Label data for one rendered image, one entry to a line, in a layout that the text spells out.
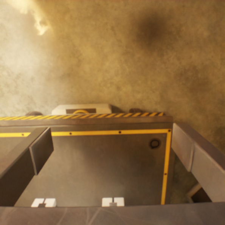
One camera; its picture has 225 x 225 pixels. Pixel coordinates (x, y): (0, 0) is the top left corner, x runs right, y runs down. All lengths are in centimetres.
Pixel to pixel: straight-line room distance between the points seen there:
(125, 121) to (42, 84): 51
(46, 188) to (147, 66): 68
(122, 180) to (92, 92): 44
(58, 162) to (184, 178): 78
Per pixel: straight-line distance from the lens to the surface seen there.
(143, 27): 83
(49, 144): 17
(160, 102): 86
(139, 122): 53
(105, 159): 58
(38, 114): 84
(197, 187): 119
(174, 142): 17
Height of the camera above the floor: 80
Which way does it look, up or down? 73 degrees down
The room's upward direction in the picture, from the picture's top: 180 degrees counter-clockwise
